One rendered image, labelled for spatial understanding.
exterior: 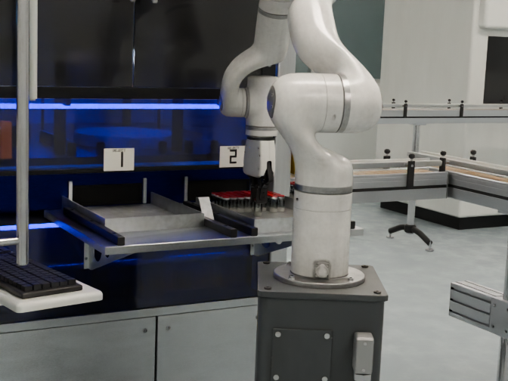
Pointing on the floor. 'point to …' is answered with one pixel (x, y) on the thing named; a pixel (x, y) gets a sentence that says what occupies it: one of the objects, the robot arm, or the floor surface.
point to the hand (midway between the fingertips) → (258, 194)
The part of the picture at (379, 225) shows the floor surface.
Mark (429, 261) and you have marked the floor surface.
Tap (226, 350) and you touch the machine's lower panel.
